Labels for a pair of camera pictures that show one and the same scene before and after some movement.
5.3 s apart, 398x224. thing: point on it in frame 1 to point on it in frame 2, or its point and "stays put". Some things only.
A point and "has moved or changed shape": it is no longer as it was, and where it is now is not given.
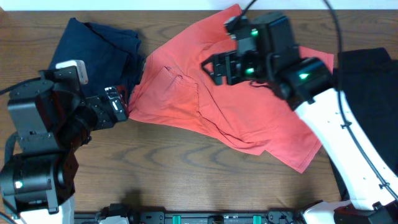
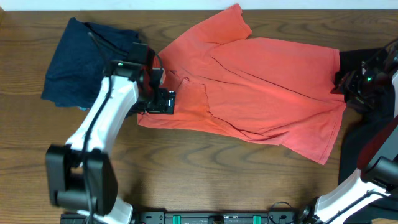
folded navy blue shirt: (112, 57) stays put
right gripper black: (236, 57) to (350, 81)
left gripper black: (115, 104) to (166, 102)
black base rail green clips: (196, 217) stays put
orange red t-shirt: (173, 89) has moved or changed shape
